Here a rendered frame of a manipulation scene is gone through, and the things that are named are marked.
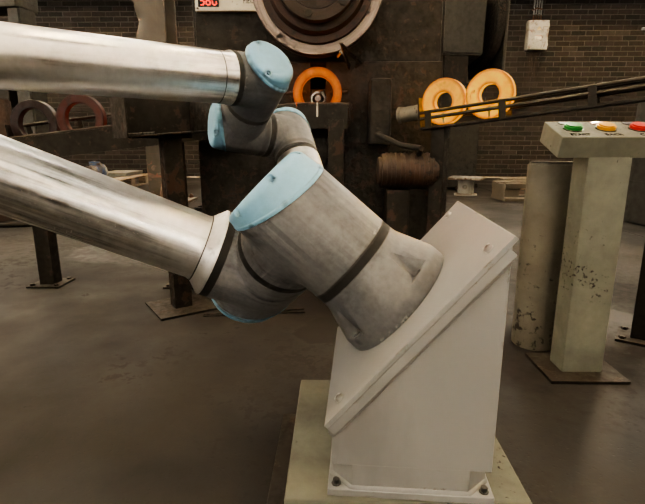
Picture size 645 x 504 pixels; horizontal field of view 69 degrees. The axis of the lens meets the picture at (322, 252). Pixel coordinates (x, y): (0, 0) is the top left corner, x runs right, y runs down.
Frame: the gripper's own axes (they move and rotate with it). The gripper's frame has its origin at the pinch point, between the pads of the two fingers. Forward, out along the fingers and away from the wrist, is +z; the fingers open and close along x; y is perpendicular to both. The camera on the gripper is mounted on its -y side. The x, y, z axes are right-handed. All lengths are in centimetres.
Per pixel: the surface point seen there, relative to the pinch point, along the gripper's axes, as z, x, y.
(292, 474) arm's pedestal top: 32.4, 5.2, -10.6
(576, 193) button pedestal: -12, -16, 66
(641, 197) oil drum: -103, 53, 315
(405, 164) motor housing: -60, 25, 64
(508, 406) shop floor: 26, 15, 48
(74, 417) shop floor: 6, 53, -35
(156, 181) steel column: -272, 276, 41
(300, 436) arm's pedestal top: 26.7, 9.7, -5.8
